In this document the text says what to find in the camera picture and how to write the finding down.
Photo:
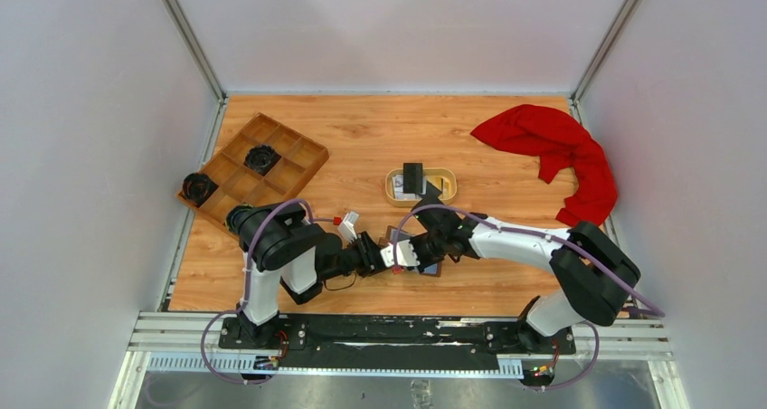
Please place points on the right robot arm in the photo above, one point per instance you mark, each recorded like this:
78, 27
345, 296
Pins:
595, 276

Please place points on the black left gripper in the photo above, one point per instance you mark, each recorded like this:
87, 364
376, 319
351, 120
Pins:
369, 252

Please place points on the wooden compartment tray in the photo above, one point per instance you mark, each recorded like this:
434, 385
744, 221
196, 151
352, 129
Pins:
265, 163

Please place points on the beige oval tray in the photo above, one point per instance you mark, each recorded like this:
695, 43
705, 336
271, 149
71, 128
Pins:
440, 180

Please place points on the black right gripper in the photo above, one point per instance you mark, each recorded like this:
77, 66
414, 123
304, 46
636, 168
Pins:
414, 242

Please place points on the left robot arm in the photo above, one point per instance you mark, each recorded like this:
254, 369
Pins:
283, 246

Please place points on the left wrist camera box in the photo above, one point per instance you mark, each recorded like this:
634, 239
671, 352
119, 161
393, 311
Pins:
346, 226

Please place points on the red cloth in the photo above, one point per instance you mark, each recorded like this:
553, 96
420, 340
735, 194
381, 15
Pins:
560, 142

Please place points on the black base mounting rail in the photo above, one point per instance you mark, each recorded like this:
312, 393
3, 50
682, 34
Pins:
392, 342

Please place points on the brown leather card holder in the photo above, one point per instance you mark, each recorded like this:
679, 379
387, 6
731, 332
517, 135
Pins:
432, 270

